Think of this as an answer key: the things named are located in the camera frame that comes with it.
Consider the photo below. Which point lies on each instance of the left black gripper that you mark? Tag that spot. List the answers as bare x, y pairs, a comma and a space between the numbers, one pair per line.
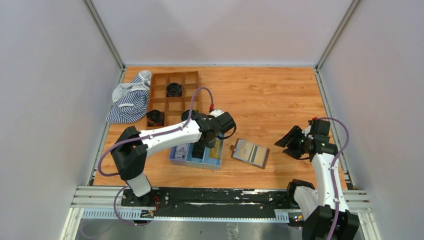
199, 148

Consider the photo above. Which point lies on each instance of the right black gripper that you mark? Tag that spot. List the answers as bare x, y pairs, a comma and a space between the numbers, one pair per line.
293, 143

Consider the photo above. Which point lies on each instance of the brown leather card holder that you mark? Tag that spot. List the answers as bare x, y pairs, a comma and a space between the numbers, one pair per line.
250, 153

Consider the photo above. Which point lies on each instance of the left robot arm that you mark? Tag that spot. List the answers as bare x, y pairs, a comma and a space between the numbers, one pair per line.
130, 153

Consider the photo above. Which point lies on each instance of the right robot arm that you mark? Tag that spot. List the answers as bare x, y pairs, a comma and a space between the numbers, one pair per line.
326, 214

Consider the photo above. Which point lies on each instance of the black card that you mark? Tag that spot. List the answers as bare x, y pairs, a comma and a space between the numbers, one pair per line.
198, 151

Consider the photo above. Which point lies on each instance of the gold VIP card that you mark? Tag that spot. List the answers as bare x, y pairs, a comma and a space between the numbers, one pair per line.
216, 151

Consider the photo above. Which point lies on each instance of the grey card in box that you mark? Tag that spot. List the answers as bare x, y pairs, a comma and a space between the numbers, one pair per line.
181, 151

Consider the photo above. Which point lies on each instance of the blue three-compartment box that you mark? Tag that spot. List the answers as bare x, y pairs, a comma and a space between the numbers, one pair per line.
205, 163

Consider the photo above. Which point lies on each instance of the dark patterned rolled belt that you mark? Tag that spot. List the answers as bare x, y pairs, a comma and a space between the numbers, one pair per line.
187, 114

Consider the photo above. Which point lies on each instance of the brown wooden grid tray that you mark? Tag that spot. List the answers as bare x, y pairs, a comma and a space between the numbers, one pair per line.
172, 107

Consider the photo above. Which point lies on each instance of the black rolled belt left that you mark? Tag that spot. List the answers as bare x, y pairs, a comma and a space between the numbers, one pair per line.
155, 118

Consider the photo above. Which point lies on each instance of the black rolled belt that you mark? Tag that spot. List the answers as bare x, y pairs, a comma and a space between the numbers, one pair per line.
174, 89
155, 118

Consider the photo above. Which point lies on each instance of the black rolled belt top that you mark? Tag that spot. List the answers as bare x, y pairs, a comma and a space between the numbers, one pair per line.
174, 89

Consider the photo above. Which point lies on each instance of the striped blue white cloth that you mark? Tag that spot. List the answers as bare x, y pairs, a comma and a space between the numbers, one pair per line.
130, 100

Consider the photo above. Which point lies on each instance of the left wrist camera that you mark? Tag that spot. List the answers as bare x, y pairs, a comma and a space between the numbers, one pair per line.
216, 113

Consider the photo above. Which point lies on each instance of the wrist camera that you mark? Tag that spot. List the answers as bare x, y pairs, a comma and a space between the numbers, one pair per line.
319, 130
216, 113

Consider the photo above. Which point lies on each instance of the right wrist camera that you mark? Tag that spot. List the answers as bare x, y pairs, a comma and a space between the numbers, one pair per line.
319, 130

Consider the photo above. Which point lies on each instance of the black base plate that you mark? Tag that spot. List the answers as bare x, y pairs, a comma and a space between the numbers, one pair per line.
212, 202

